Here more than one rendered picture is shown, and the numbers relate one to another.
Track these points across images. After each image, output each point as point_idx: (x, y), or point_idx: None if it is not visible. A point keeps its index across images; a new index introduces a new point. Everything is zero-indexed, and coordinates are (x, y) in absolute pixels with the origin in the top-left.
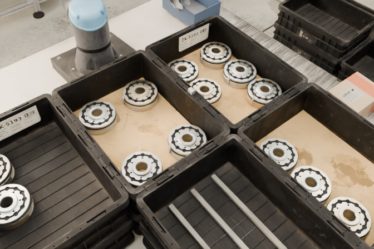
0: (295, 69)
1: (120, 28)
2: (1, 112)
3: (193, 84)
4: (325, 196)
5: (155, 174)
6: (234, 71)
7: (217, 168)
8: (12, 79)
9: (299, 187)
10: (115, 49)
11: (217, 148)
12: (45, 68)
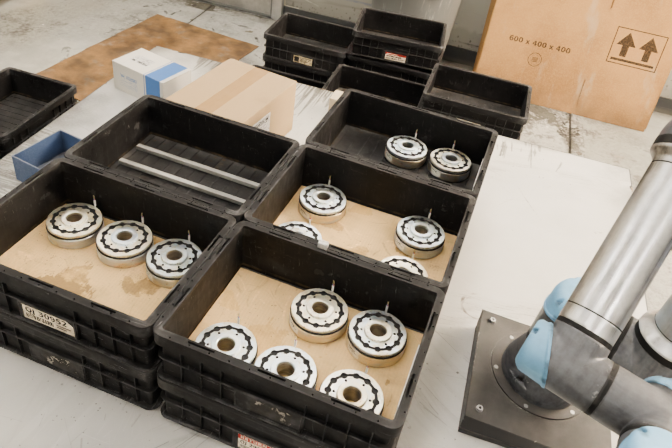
0: (182, 344)
1: None
2: (559, 278)
3: (342, 315)
4: (104, 229)
5: (305, 198)
6: (293, 359)
7: None
8: None
9: (142, 186)
10: (548, 416)
11: (249, 196)
12: None
